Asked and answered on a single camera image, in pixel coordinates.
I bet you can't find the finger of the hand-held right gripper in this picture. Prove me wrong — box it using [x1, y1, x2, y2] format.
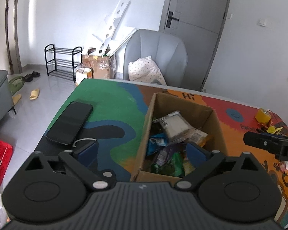
[261, 131, 288, 141]
[242, 131, 283, 153]

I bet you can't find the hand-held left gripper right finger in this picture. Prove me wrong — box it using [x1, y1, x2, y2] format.
[174, 142, 267, 192]

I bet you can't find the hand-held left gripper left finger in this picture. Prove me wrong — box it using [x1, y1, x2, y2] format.
[24, 141, 117, 192]

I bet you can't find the orange snack packet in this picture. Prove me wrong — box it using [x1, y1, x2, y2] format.
[189, 129, 214, 147]

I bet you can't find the green snack packet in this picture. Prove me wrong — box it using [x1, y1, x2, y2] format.
[151, 152, 185, 177]

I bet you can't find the purple and white snack packet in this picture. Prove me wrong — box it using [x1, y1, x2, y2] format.
[156, 145, 183, 166]

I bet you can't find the blue snack packet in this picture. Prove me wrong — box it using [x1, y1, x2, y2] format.
[146, 134, 170, 157]

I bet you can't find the yellow-green toy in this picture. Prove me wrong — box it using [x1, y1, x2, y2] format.
[266, 124, 284, 134]

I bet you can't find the yellow tape roll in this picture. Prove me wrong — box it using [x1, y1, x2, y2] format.
[255, 108, 272, 123]

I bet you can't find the black smartphone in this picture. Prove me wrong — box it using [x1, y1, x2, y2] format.
[45, 101, 94, 145]

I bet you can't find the colourful cartoon table mat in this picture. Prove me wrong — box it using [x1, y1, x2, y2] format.
[36, 78, 288, 228]

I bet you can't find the red bag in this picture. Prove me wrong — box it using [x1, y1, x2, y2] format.
[0, 137, 14, 188]

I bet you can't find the taped cardboard box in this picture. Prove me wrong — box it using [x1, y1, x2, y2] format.
[81, 54, 116, 80]

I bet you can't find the black shoe rack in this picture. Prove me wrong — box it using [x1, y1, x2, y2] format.
[44, 44, 83, 84]

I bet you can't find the dotted white pillow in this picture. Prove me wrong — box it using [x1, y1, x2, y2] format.
[128, 56, 167, 86]

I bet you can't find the green floor mat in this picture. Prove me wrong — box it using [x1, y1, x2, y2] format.
[8, 76, 26, 97]

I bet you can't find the grey armchair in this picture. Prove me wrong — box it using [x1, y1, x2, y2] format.
[123, 28, 188, 88]

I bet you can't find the grey door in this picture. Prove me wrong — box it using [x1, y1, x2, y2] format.
[158, 0, 232, 90]

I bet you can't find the white foam board with holes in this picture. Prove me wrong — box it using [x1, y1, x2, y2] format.
[87, 0, 137, 56]

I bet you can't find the light wooden interior door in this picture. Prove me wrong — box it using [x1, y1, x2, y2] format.
[0, 0, 22, 75]

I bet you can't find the white charging cable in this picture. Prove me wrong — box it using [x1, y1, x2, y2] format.
[72, 137, 98, 148]

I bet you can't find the white bag with handles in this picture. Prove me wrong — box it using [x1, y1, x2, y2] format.
[75, 67, 94, 86]

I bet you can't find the black door handle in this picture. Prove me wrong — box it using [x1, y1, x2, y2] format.
[166, 11, 180, 28]

